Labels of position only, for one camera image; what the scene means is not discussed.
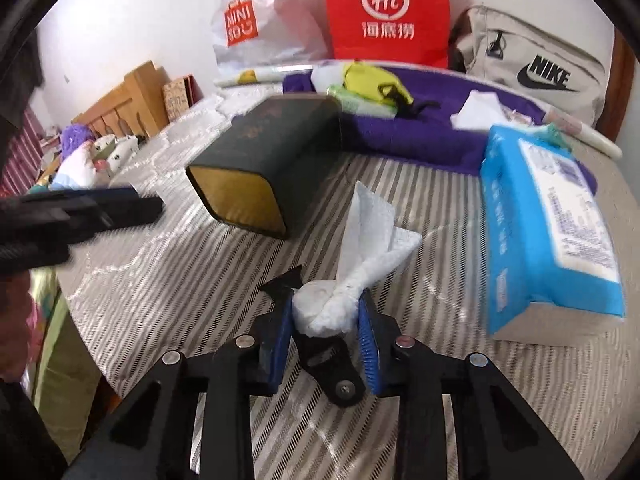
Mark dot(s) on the striped quilted table cover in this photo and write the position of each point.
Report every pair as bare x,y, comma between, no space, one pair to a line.
190,283

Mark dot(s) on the rolled printed paper tube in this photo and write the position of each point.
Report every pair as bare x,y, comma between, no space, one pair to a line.
270,74

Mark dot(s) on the dark green tea box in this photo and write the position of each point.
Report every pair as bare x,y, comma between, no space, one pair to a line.
262,172

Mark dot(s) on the green tissue packet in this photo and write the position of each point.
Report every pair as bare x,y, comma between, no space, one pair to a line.
353,104

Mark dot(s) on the maroon curtain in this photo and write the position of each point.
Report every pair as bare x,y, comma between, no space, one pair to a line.
25,157

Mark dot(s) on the purple plush toy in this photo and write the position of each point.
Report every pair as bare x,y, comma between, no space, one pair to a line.
73,136

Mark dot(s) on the green bed sheet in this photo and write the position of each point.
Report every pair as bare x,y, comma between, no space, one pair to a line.
66,375

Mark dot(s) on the person's left hand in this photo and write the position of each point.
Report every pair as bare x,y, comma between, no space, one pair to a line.
15,334

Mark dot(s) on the white spotted plush toy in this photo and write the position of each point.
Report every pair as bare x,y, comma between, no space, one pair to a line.
115,151

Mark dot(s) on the grey Nike pouch bag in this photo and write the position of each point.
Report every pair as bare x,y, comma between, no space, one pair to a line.
498,47

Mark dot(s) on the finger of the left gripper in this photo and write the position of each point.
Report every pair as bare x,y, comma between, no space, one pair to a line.
124,193
90,216

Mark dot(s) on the red paper shopping bag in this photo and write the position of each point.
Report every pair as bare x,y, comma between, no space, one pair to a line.
408,31

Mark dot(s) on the white paper towel wad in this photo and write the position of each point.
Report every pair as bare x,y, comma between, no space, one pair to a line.
372,247

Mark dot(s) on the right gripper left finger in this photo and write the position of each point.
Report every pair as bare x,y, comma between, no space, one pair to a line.
274,330

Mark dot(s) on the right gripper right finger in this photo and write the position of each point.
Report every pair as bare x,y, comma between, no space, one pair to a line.
377,333

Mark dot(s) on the wooden headboard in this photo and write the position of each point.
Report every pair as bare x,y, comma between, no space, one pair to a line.
135,106

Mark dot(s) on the white mesh cloth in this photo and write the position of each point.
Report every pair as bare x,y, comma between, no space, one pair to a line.
482,110

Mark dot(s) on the white Miniso plastic bag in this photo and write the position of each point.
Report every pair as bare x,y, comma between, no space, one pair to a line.
253,33

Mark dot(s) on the yellow black pouch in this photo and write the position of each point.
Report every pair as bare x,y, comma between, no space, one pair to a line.
382,87

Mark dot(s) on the blue tissue pack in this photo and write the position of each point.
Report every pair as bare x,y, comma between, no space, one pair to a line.
553,276

